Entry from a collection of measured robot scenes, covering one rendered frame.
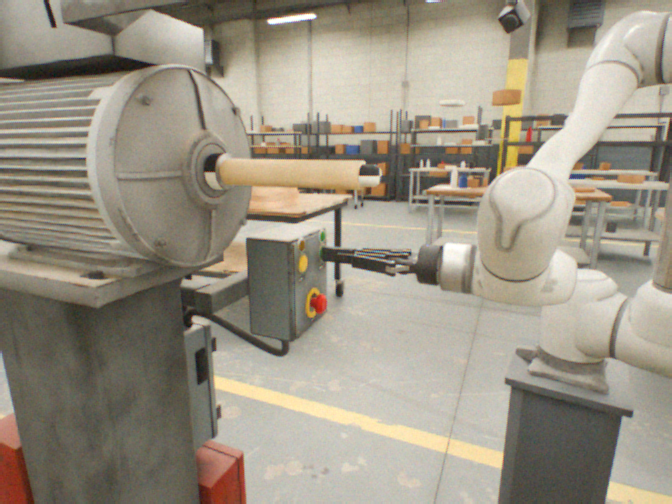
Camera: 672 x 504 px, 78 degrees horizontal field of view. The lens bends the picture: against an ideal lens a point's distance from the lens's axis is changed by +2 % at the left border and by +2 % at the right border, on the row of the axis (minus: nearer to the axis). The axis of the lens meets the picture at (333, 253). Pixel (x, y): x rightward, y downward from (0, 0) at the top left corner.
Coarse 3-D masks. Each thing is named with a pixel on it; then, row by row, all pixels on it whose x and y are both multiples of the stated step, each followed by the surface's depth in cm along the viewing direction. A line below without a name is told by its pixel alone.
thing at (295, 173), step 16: (224, 160) 51; (240, 160) 50; (256, 160) 49; (272, 160) 48; (288, 160) 48; (304, 160) 47; (320, 160) 46; (336, 160) 45; (352, 160) 45; (224, 176) 51; (240, 176) 50; (256, 176) 49; (272, 176) 48; (288, 176) 47; (304, 176) 46; (320, 176) 45; (336, 176) 45; (352, 176) 44
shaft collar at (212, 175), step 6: (210, 156) 51; (216, 156) 51; (222, 156) 51; (228, 156) 52; (210, 162) 50; (216, 162) 50; (204, 168) 51; (210, 168) 50; (216, 168) 50; (204, 174) 51; (210, 174) 50; (216, 174) 50; (210, 180) 51; (216, 180) 50; (222, 180) 51; (210, 186) 52; (216, 186) 51; (222, 186) 51; (228, 186) 52
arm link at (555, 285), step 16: (480, 256) 66; (560, 256) 65; (480, 272) 68; (544, 272) 63; (560, 272) 64; (576, 272) 65; (480, 288) 70; (496, 288) 67; (512, 288) 65; (528, 288) 64; (544, 288) 65; (560, 288) 64; (528, 304) 68; (544, 304) 67
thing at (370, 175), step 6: (360, 168) 44; (366, 168) 44; (372, 168) 44; (378, 168) 44; (360, 174) 44; (366, 174) 44; (372, 174) 43; (378, 174) 44; (360, 180) 44; (366, 180) 44; (372, 180) 44; (378, 180) 44; (366, 186) 45; (372, 186) 44
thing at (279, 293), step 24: (264, 240) 75; (288, 240) 74; (312, 240) 81; (264, 264) 76; (288, 264) 74; (312, 264) 82; (264, 288) 78; (288, 288) 75; (312, 288) 83; (192, 312) 82; (264, 312) 79; (288, 312) 77; (312, 312) 84; (240, 336) 83; (264, 336) 80; (288, 336) 78
